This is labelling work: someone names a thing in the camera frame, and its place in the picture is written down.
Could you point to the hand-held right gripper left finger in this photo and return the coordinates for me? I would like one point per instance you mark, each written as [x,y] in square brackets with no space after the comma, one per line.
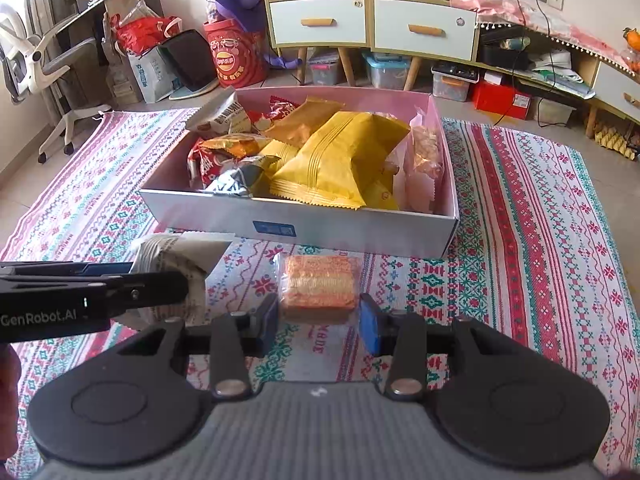
[267,325]

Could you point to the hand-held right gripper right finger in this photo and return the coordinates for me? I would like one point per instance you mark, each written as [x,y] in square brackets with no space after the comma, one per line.
[371,325]

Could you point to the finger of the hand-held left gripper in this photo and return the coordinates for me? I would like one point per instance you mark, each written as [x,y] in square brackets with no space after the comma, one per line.
[150,290]
[105,269]

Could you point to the white printed snack packet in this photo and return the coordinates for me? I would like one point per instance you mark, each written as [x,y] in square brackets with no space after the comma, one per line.
[175,255]

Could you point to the clear orange cracker packet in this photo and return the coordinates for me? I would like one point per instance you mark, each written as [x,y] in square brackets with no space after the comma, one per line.
[317,285]

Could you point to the pink cardboard box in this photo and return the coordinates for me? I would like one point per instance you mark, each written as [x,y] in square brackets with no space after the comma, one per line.
[350,230]

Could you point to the silver white snack packet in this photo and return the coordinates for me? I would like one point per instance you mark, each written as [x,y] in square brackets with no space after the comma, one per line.
[240,177]

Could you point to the large yellow snack packet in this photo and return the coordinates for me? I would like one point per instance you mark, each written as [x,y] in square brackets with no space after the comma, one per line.
[340,160]

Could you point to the orange brown print snack packet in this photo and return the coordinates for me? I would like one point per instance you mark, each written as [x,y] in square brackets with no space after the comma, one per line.
[235,145]

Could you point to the pink clear snack packet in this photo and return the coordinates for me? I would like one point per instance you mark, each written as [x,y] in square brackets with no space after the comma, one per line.
[425,160]

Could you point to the white crinkled snack packet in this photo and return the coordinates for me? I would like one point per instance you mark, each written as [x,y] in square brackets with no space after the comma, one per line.
[220,110]

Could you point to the mustard snack packet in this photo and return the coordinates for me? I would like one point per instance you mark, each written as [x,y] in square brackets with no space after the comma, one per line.
[305,120]

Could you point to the small red snack packet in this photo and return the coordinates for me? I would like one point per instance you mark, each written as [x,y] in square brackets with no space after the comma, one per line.
[282,106]

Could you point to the patterned woven mat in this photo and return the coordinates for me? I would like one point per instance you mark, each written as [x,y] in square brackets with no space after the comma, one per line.
[500,210]

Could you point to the white paper bag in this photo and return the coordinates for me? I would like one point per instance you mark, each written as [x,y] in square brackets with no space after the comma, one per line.
[150,77]

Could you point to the white oval board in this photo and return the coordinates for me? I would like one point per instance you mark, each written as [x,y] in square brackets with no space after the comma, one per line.
[200,94]

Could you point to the white office chair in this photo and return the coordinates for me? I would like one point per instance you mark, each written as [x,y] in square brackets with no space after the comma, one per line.
[30,67]

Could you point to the red plastic bag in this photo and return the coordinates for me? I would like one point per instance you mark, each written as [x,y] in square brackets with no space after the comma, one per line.
[145,32]

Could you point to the red cylindrical tub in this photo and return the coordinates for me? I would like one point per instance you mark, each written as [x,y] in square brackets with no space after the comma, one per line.
[235,60]

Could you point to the clear storage box orange latch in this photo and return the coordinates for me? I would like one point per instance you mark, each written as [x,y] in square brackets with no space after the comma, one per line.
[450,87]

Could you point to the clear storage box blue lid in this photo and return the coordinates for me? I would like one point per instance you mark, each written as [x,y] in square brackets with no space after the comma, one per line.
[385,75]

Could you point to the red cardboard box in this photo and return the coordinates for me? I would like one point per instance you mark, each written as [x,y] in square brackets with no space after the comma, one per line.
[500,100]

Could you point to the wooden desk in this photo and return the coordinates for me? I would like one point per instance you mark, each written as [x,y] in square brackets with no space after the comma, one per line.
[100,0]

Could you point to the beige cardboard box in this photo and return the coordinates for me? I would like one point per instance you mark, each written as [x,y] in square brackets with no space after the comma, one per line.
[550,110]

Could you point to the black tray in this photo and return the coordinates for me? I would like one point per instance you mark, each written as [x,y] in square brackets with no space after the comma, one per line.
[500,57]

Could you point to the low wooden stand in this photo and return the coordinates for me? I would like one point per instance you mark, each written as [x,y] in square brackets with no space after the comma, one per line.
[592,120]

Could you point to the stack of papers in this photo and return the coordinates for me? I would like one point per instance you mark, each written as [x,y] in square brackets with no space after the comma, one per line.
[555,75]

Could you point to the wooden shelf cabinet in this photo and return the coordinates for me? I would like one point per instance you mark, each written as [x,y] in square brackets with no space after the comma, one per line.
[369,10]

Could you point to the white cabinet drawer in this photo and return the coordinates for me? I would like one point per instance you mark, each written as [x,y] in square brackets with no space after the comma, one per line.
[315,7]
[425,12]

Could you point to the white stand drawer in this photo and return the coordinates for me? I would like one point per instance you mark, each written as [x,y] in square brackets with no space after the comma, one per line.
[620,90]

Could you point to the pink cloth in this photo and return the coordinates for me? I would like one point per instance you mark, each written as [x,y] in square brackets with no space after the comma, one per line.
[500,5]

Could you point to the clear bag of oranges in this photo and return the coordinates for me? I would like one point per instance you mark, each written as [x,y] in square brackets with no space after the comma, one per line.
[632,60]

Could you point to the orange fruit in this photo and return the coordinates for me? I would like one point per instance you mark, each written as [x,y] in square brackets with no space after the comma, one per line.
[632,40]

